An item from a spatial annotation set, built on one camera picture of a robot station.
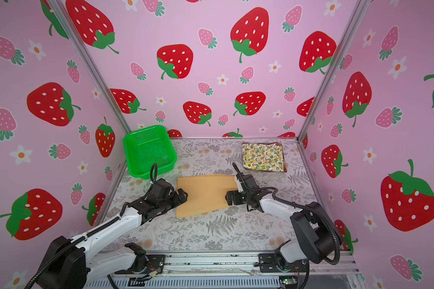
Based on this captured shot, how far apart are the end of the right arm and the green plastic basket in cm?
44

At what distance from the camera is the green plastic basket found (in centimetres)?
110

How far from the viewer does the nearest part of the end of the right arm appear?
664 millimetres
